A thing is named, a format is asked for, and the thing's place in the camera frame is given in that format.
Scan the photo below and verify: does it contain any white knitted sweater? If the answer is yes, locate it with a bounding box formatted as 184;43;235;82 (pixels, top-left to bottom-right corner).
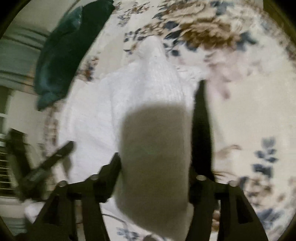
53;36;196;240

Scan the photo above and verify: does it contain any green window curtain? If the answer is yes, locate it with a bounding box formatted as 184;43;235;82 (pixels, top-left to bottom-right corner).
1;23;50;94

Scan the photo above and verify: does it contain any dark green plush blanket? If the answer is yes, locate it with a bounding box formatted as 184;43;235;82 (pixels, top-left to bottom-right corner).
34;1;115;111

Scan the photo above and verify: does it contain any floral bed blanket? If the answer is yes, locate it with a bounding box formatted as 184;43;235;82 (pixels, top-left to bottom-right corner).
43;1;295;240

